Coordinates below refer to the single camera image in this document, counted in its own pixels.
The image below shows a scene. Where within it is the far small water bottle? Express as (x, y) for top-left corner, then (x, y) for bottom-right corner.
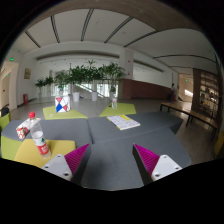
(112, 95), (117, 109)

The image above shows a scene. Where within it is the red fire extinguisher box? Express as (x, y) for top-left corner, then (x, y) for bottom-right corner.
(23, 94), (28, 105)

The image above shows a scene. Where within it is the green armchair left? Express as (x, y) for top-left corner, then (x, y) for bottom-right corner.
(0, 114), (10, 132)

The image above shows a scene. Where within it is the green yellow ottoman left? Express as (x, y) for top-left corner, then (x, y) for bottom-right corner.
(43, 106), (87, 120)

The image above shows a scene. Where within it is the grey sofa seat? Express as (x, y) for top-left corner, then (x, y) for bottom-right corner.
(1, 111), (192, 191)

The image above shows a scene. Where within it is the green ottoman right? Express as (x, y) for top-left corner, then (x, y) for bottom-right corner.
(100, 103), (136, 117)

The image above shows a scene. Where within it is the wooden bookshelf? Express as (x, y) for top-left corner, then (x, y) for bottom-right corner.
(191, 69), (219, 118)

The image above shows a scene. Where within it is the yellow white booklet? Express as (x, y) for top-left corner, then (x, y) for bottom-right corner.
(107, 115), (140, 130)

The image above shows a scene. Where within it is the potted plants row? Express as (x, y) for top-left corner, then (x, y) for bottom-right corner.
(35, 60), (125, 92)

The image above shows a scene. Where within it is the colourful magazine near mug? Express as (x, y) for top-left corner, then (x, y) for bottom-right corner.
(18, 118), (40, 131)

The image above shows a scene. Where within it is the geometric patterned box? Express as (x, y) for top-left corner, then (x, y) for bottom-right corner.
(55, 96), (71, 113)

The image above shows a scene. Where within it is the red white mug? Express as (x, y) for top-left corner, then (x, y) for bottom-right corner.
(16, 126), (29, 139)

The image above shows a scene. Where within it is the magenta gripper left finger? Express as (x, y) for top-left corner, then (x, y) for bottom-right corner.
(42, 143), (91, 185)

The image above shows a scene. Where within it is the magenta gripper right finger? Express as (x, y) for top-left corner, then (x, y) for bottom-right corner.
(133, 144), (182, 185)

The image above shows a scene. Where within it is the long wooden bench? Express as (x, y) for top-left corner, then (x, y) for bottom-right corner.
(160, 102), (218, 134)

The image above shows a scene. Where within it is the water bottle red cap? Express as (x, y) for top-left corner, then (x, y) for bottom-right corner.
(29, 112), (51, 158)

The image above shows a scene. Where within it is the black bag on chair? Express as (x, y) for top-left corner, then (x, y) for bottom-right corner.
(1, 107), (9, 117)

